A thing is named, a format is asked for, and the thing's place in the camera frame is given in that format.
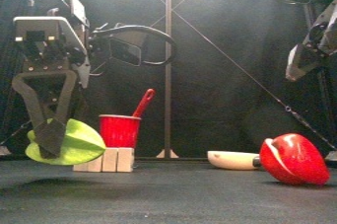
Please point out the light wooden block stand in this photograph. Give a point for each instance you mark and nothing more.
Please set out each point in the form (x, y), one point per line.
(115, 159)

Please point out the diagonal metal brace rod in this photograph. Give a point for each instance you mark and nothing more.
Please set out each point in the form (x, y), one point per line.
(245, 73)

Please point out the vertical metal frame pole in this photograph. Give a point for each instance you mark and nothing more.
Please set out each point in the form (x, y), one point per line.
(168, 86)

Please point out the red plastic spoon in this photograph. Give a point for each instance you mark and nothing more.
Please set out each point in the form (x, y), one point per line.
(144, 103)

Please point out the white frame foot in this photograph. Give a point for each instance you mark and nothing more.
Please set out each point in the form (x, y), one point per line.
(332, 156)
(3, 151)

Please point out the red plastic cup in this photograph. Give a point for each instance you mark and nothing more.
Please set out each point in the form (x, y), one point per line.
(119, 132)

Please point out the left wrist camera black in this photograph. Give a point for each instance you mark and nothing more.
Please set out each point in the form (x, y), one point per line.
(125, 51)

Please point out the green plastic bowl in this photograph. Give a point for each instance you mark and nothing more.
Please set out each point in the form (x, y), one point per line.
(82, 144)

